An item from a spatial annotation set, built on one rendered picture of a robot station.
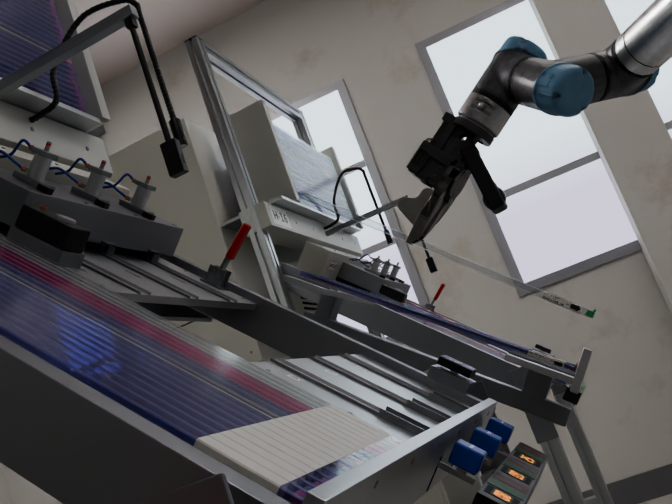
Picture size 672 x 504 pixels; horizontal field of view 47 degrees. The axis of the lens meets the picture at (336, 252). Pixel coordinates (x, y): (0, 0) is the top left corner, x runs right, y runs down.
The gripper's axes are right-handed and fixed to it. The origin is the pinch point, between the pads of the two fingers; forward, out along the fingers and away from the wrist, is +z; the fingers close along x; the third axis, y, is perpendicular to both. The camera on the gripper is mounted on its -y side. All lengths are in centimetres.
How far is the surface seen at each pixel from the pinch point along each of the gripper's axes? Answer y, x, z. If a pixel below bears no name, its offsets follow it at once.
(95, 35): 41, 40, 1
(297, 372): -8.4, 45.0, 18.4
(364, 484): -24, 73, 15
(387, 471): -24, 67, 15
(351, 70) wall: 152, -271, -58
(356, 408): -16, 47, 17
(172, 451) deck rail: -15, 82, 17
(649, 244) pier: -29, -256, -56
